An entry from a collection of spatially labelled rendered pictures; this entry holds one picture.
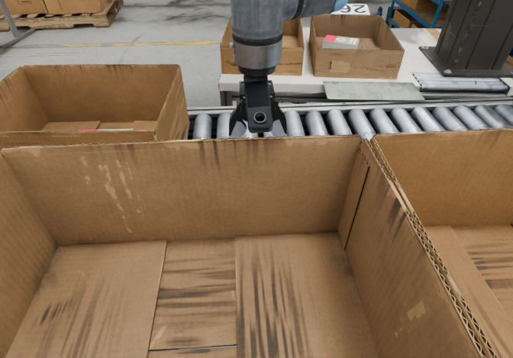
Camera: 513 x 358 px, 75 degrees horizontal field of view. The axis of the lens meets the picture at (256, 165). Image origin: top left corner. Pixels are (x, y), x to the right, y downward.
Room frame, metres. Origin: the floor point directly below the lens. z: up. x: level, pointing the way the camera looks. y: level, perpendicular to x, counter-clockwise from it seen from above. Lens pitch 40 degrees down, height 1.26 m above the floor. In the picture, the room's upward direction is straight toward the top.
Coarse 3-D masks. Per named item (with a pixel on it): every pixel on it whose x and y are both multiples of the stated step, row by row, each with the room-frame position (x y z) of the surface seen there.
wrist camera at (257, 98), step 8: (248, 80) 0.58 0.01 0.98; (256, 80) 0.58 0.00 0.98; (264, 80) 0.58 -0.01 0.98; (248, 88) 0.56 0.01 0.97; (256, 88) 0.56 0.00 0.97; (264, 88) 0.56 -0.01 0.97; (248, 96) 0.55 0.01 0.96; (256, 96) 0.55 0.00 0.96; (264, 96) 0.55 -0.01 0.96; (248, 104) 0.53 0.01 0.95; (256, 104) 0.53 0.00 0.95; (264, 104) 0.53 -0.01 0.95; (248, 112) 0.52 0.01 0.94; (256, 112) 0.52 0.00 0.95; (264, 112) 0.52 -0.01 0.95; (248, 120) 0.51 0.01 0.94; (256, 120) 0.51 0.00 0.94; (264, 120) 0.51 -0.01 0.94; (272, 120) 0.51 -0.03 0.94; (248, 128) 0.51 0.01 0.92; (256, 128) 0.50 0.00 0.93; (264, 128) 0.50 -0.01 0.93; (272, 128) 0.51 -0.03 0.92
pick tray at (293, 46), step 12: (228, 24) 1.32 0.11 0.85; (288, 24) 1.46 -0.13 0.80; (300, 24) 1.35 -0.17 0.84; (228, 36) 1.30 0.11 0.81; (288, 36) 1.45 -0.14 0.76; (300, 36) 1.30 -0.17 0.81; (228, 48) 1.10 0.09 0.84; (288, 48) 1.08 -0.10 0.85; (300, 48) 1.08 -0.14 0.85; (228, 60) 1.10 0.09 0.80; (288, 60) 1.08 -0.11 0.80; (300, 60) 1.08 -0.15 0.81; (228, 72) 1.10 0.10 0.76; (276, 72) 1.09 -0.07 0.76; (288, 72) 1.08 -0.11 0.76; (300, 72) 1.08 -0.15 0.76
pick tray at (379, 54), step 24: (312, 24) 1.33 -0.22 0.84; (336, 24) 1.44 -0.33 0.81; (360, 24) 1.44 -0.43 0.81; (384, 24) 1.34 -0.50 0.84; (312, 48) 1.23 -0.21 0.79; (360, 48) 1.31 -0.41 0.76; (384, 48) 1.27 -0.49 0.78; (336, 72) 1.07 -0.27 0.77; (360, 72) 1.06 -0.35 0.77; (384, 72) 1.06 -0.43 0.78
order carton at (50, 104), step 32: (96, 64) 0.79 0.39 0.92; (128, 64) 0.79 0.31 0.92; (160, 64) 0.79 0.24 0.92; (0, 96) 0.67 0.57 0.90; (32, 96) 0.76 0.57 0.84; (64, 96) 0.78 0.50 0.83; (96, 96) 0.78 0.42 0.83; (128, 96) 0.78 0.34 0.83; (160, 96) 0.78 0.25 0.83; (0, 128) 0.62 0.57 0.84; (32, 128) 0.71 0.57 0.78; (64, 128) 0.74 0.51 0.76; (96, 128) 0.74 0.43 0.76; (128, 128) 0.75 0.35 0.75; (160, 128) 0.53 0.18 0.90
